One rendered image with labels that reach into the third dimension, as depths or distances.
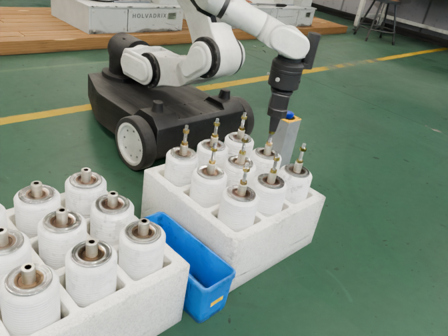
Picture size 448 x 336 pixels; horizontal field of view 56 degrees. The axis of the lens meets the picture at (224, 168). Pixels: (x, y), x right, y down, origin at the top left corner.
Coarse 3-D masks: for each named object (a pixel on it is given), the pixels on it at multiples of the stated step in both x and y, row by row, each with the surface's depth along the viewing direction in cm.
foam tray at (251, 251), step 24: (144, 192) 127; (168, 192) 118; (312, 192) 128; (144, 216) 131; (192, 216) 112; (216, 216) 114; (264, 216) 113; (288, 216) 115; (312, 216) 127; (216, 240) 107; (240, 240) 103; (264, 240) 112; (288, 240) 122; (240, 264) 108; (264, 264) 118
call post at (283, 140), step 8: (280, 120) 141; (280, 128) 142; (288, 128) 140; (296, 128) 143; (280, 136) 142; (288, 136) 142; (296, 136) 146; (272, 144) 146; (280, 144) 143; (288, 144) 144; (280, 152) 144; (288, 152) 147; (288, 160) 150; (280, 168) 148
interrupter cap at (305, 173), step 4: (288, 164) 125; (292, 164) 126; (284, 168) 123; (288, 168) 123; (292, 168) 124; (304, 168) 125; (288, 172) 121; (292, 172) 122; (304, 172) 123; (308, 172) 123; (296, 176) 120; (300, 176) 120; (304, 176) 120; (308, 176) 122
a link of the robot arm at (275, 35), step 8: (264, 24) 108; (272, 24) 107; (280, 24) 106; (264, 32) 108; (272, 32) 107; (280, 32) 106; (288, 32) 106; (296, 32) 107; (264, 40) 109; (272, 40) 107; (280, 40) 107; (288, 40) 108; (296, 40) 108; (304, 40) 108; (272, 48) 109; (280, 48) 108; (288, 48) 109; (296, 48) 109; (304, 48) 109; (288, 56) 110; (296, 56) 110; (304, 56) 110
